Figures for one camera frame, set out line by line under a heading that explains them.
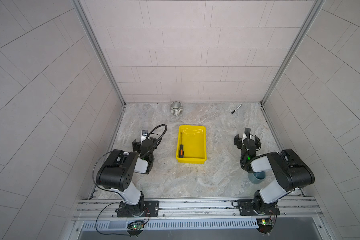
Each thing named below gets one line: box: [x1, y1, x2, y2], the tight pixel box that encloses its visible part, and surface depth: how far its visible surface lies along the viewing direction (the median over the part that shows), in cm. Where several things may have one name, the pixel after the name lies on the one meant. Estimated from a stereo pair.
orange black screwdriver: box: [179, 132, 184, 158], surface depth 90 cm
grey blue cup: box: [248, 171, 266, 185], surface depth 81 cm
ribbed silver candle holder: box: [170, 101, 183, 117], surface depth 107 cm
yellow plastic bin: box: [176, 125, 207, 164], surface depth 93 cm
